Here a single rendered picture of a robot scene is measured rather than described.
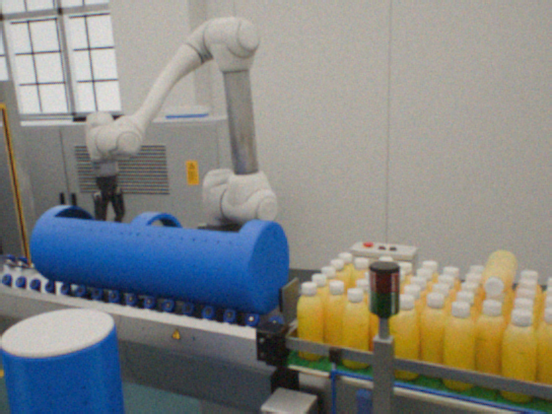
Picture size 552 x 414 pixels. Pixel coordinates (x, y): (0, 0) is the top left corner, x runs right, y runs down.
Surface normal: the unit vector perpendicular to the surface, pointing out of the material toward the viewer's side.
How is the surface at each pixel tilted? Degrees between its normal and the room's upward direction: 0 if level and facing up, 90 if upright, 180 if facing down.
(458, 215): 90
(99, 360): 90
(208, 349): 71
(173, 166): 90
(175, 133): 90
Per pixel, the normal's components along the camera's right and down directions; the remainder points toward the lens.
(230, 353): -0.47, -0.09
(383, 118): -0.34, 0.25
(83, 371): 0.61, 0.17
